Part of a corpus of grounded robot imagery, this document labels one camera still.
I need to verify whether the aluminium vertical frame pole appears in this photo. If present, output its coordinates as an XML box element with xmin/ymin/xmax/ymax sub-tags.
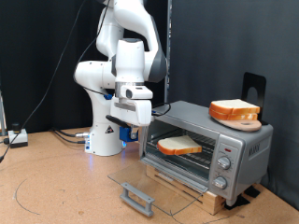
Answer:
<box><xmin>164</xmin><ymin>0</ymin><xmax>173</xmax><ymax>105</ymax></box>

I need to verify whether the silver oven knob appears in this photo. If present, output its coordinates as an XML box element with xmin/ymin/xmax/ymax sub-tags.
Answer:
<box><xmin>217</xmin><ymin>156</ymin><xmax>232</xmax><ymax>171</ymax></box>
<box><xmin>212</xmin><ymin>175</ymin><xmax>228</xmax><ymax>190</ymax></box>

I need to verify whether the wire oven rack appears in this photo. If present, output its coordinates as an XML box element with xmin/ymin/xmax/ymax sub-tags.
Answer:
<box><xmin>146</xmin><ymin>129</ymin><xmax>217</xmax><ymax>169</ymax></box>

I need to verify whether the round wooden board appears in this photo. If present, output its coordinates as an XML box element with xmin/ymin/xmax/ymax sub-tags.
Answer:
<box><xmin>214</xmin><ymin>116</ymin><xmax>263</xmax><ymax>133</ymax></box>

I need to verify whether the black base cable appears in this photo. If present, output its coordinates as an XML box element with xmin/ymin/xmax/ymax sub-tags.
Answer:
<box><xmin>53</xmin><ymin>130</ymin><xmax>88</xmax><ymax>145</ymax></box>

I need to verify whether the silver toaster oven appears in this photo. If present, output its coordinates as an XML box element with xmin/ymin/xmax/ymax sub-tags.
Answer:
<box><xmin>138</xmin><ymin>100</ymin><xmax>275</xmax><ymax>206</ymax></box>

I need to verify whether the black tape patch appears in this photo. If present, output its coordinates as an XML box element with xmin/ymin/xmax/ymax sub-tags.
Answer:
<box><xmin>223</xmin><ymin>194</ymin><xmax>251</xmax><ymax>211</ymax></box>
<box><xmin>244</xmin><ymin>185</ymin><xmax>262</xmax><ymax>199</ymax></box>

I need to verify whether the glass oven door with handle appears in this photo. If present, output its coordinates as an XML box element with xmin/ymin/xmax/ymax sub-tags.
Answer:
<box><xmin>107</xmin><ymin>157</ymin><xmax>209</xmax><ymax>217</ymax></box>

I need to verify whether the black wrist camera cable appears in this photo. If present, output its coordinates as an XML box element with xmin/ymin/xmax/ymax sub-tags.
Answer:
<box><xmin>74</xmin><ymin>6</ymin><xmax>172</xmax><ymax>118</ymax></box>

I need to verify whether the gray backdrop curtain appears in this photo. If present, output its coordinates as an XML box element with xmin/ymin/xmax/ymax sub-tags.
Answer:
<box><xmin>169</xmin><ymin>0</ymin><xmax>299</xmax><ymax>211</ymax></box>

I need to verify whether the thin metal bar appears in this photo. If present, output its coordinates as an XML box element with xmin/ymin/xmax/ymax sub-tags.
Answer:
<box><xmin>0</xmin><ymin>90</ymin><xmax>7</xmax><ymax>137</ymax></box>

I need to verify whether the black cable with silver connector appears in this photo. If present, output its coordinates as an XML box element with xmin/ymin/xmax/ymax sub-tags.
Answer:
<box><xmin>50</xmin><ymin>126</ymin><xmax>92</xmax><ymax>138</ymax></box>

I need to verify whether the long black hanging cable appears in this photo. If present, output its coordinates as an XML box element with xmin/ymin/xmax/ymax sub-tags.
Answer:
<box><xmin>0</xmin><ymin>0</ymin><xmax>88</xmax><ymax>163</ymax></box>

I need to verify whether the black backdrop curtain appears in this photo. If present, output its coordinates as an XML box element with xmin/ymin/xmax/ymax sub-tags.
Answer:
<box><xmin>0</xmin><ymin>0</ymin><xmax>169</xmax><ymax>134</ymax></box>

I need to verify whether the slotted wooden block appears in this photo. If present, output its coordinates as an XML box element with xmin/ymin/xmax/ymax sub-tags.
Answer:
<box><xmin>146</xmin><ymin>164</ymin><xmax>226</xmax><ymax>216</ymax></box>

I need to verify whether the black metal bookend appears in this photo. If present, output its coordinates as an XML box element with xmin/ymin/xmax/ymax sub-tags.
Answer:
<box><xmin>242</xmin><ymin>72</ymin><xmax>269</xmax><ymax>126</ymax></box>

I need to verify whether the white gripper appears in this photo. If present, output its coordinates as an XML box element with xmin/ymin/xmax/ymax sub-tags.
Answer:
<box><xmin>109</xmin><ymin>95</ymin><xmax>154</xmax><ymax>140</ymax></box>

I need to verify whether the white box with black button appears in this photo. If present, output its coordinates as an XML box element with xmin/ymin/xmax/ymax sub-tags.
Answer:
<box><xmin>7</xmin><ymin>122</ymin><xmax>29</xmax><ymax>148</ymax></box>

